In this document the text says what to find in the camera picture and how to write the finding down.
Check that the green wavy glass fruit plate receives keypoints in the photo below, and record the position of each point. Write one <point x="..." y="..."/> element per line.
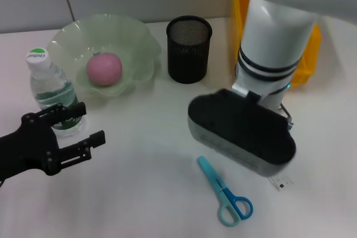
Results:
<point x="131" y="40"/>

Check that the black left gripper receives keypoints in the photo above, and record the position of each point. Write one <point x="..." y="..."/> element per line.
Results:
<point x="30" y="143"/>

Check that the transparent plastic ruler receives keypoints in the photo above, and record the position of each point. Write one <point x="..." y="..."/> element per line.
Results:
<point x="283" y="182"/>

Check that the blue scissors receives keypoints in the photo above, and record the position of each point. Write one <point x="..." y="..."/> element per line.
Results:
<point x="212" y="176"/>

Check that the clear green-label water bottle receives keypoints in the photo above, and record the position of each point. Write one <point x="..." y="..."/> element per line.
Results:
<point x="47" y="82"/>

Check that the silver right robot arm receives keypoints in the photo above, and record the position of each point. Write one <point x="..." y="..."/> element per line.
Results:
<point x="273" y="26"/>

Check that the pink toy peach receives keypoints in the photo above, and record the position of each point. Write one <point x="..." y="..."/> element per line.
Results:
<point x="104" y="69"/>

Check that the black mesh pen holder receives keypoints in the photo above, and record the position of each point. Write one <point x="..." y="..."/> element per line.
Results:
<point x="187" y="59"/>

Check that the yellow plastic bin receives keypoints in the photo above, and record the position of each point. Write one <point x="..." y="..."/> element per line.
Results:
<point x="237" y="26"/>

